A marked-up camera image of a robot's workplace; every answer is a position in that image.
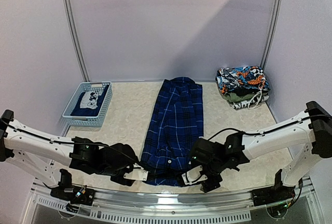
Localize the blue plaid flannel shirt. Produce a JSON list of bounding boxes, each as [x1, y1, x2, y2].
[[141, 77, 204, 187]]

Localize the navy cartoon print t-shirt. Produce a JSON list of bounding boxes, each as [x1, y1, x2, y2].
[[71, 90, 106, 117]]

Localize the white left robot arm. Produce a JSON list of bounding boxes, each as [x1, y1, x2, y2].
[[1, 109, 149, 200]]

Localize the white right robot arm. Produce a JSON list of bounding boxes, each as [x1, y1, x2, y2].
[[177, 101, 331, 201]]

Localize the light blue perforated plastic basket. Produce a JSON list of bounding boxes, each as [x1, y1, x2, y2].
[[62, 81, 113, 128]]

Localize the black white printed folded garment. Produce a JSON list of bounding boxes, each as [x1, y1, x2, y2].
[[230, 94, 269, 110]]

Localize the olive green folded garment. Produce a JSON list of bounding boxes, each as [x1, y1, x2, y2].
[[221, 89, 269, 103]]

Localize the colourful patterned folded shorts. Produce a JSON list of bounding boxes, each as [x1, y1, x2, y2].
[[215, 66, 270, 94]]

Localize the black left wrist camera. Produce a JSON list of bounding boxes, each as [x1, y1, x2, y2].
[[99, 143, 139, 176]]

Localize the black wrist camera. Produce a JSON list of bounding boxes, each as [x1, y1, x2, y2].
[[99, 143, 139, 176], [189, 138, 222, 166]]

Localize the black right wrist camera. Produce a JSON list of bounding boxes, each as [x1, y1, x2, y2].
[[189, 138, 222, 166]]

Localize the aluminium front frame rail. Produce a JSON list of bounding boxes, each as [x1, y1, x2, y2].
[[22, 177, 324, 223]]

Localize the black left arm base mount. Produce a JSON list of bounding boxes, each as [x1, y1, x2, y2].
[[50, 169, 95, 206]]

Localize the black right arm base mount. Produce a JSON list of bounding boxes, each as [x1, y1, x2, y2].
[[251, 169, 303, 209]]

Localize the left aluminium corner post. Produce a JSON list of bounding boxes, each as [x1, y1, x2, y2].
[[63, 0, 90, 82]]

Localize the aluminium corner post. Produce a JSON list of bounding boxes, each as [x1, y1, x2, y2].
[[260, 0, 282, 69], [63, 0, 90, 82]]

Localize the right aluminium corner post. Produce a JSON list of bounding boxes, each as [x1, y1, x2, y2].
[[260, 0, 282, 69]]

